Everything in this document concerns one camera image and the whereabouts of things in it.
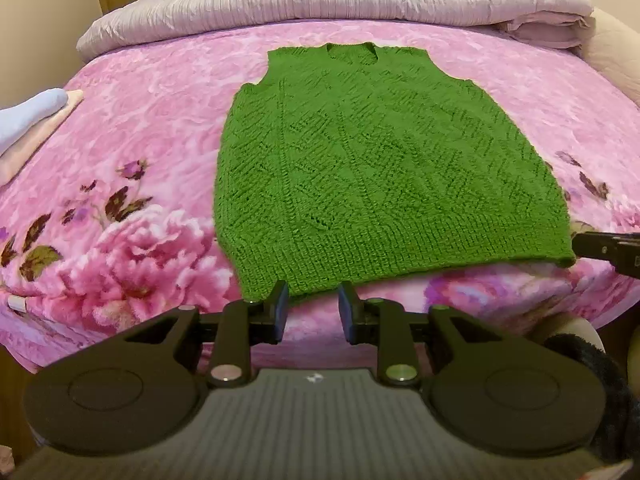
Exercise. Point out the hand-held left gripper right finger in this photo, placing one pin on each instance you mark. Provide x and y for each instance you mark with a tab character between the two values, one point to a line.
347	312

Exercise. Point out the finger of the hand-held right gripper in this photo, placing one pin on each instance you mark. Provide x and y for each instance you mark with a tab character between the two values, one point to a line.
600	246

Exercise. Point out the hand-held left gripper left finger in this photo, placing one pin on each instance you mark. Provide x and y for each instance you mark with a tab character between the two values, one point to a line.
280	310

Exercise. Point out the green knitted vest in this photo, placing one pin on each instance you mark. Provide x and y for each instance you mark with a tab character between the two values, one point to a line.
375	170

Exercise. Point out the black garment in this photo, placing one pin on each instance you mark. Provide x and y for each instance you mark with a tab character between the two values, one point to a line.
615	385

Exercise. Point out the white padded headboard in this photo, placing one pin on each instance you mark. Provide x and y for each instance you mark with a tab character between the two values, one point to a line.
620	50

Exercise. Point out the folded pink bed sheet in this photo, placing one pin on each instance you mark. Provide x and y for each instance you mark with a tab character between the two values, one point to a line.
545	35

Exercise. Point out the pink floral blanket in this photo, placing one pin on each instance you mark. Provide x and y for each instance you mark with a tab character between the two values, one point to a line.
150	110

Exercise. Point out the folded pale pink cloth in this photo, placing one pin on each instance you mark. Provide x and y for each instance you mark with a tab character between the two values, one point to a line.
30	155

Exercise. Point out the grey striped quilt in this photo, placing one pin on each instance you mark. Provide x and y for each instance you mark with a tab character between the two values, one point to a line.
250	5

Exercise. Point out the folded light blue cloth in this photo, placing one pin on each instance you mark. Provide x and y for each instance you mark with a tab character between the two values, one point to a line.
30	110

